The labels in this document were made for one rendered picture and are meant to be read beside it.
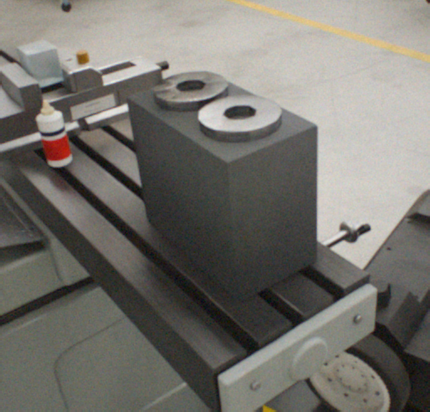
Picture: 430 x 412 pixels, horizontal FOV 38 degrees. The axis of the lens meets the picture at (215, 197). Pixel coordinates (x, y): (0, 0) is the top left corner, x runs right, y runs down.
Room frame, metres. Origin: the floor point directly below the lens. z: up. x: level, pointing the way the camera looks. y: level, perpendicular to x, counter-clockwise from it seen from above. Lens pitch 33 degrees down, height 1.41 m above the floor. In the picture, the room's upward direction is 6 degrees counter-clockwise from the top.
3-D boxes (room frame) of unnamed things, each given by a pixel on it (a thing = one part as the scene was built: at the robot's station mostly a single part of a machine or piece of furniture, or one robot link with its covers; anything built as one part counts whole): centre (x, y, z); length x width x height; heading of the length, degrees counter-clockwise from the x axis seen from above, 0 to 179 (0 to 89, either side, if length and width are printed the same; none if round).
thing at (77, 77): (1.09, 0.23, 1.01); 0.12 x 0.06 x 0.04; 30
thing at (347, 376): (0.77, -0.22, 0.50); 0.20 x 0.05 x 0.20; 51
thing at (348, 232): (1.18, -0.27, 0.50); 0.22 x 0.06 x 0.06; 122
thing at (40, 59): (1.06, 0.28, 1.03); 0.06 x 0.05 x 0.06; 30
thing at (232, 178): (0.66, -0.01, 1.02); 0.22 x 0.12 x 0.20; 31
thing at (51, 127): (0.92, 0.25, 0.97); 0.04 x 0.04 x 0.11
